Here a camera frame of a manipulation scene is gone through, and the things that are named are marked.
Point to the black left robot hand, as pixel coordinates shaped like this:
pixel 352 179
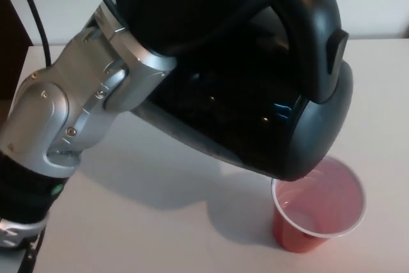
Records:
pixel 179 7

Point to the black electric kettle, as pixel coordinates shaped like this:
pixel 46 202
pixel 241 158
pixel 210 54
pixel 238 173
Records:
pixel 255 110

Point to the red plastic cup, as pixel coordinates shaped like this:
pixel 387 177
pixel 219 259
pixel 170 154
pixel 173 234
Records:
pixel 319 209

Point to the dark brown panel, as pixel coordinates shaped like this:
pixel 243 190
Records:
pixel 12 46

